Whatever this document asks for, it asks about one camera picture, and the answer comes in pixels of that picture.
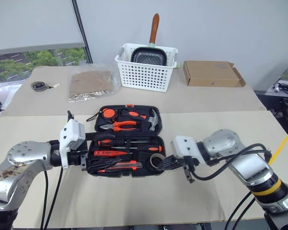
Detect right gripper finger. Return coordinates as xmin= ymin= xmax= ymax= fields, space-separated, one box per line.
xmin=156 ymin=162 xmax=185 ymax=172
xmin=162 ymin=155 xmax=183 ymax=164

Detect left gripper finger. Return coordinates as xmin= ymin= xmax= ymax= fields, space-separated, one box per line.
xmin=86 ymin=159 xmax=119 ymax=174
xmin=85 ymin=132 xmax=116 ymax=142

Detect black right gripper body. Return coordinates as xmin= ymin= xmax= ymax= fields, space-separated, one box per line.
xmin=181 ymin=155 xmax=200 ymax=184

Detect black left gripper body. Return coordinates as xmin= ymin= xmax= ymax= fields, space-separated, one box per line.
xmin=66 ymin=110 xmax=88 ymax=173

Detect thick handled black orange screwdriver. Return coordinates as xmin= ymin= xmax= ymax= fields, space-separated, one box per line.
xmin=96 ymin=138 xmax=151 ymax=148

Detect orange voltage tester pen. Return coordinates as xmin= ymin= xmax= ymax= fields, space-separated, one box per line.
xmin=93 ymin=149 xmax=131 ymax=157

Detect grey tape roll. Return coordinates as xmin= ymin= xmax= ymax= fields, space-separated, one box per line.
xmin=147 ymin=153 xmax=166 ymax=173

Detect orange black utility knife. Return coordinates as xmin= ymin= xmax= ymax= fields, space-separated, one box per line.
xmin=97 ymin=161 xmax=144 ymax=174

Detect slim handled black orange screwdriver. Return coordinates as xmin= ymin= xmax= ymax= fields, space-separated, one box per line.
xmin=110 ymin=144 xmax=164 ymax=153

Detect black plastic tool case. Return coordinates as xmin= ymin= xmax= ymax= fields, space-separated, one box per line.
xmin=86 ymin=103 xmax=166 ymax=179

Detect orange black tape measure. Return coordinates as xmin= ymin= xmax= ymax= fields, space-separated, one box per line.
xmin=86 ymin=108 xmax=118 ymax=122

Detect steel claw hammer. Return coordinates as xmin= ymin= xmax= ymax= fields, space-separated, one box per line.
xmin=145 ymin=107 xmax=162 ymax=131

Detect clear bag with brown paper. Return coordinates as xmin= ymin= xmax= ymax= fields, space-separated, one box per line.
xmin=67 ymin=62 xmax=121 ymax=104

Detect white perforated plastic basket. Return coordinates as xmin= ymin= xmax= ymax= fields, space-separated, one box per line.
xmin=114 ymin=43 xmax=179 ymax=93

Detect round black reel with tag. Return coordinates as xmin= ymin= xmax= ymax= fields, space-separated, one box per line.
xmin=30 ymin=80 xmax=61 ymax=92

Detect flat brown cardboard box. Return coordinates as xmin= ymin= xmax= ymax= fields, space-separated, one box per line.
xmin=182 ymin=60 xmax=247 ymax=87

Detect white roller blind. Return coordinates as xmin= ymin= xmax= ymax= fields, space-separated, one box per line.
xmin=0 ymin=0 xmax=85 ymax=57

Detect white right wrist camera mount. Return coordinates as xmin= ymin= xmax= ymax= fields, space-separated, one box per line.
xmin=170 ymin=135 xmax=205 ymax=166

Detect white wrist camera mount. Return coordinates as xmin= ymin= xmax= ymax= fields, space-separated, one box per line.
xmin=59 ymin=119 xmax=87 ymax=171
xmin=170 ymin=135 xmax=205 ymax=166

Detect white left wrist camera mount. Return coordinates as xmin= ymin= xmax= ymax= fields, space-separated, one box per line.
xmin=59 ymin=119 xmax=87 ymax=171

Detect orange handled pliers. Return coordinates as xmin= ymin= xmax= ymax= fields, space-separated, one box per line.
xmin=100 ymin=120 xmax=138 ymax=133

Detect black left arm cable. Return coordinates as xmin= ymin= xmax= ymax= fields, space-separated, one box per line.
xmin=39 ymin=169 xmax=49 ymax=230
xmin=43 ymin=165 xmax=64 ymax=230

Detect black orange tool handle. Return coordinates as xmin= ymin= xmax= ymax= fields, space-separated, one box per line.
xmin=120 ymin=110 xmax=148 ymax=121

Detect square pan with brown handle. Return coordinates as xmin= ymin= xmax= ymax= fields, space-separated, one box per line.
xmin=130 ymin=13 xmax=169 ymax=67

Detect black window frame pole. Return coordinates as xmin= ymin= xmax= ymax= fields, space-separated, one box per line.
xmin=71 ymin=0 xmax=95 ymax=65

